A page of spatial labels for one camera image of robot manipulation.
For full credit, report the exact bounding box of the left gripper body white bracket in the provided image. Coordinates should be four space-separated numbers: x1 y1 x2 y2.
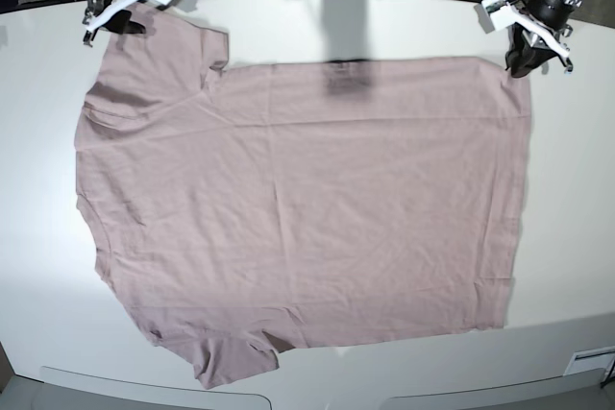
476 0 573 72

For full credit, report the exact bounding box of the mauve T-shirt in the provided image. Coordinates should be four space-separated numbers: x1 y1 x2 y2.
75 5 531 389

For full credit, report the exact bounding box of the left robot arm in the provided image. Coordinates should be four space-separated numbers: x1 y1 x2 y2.
478 0 583 79

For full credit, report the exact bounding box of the white label sticker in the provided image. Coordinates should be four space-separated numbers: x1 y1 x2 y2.
564 346 614 375

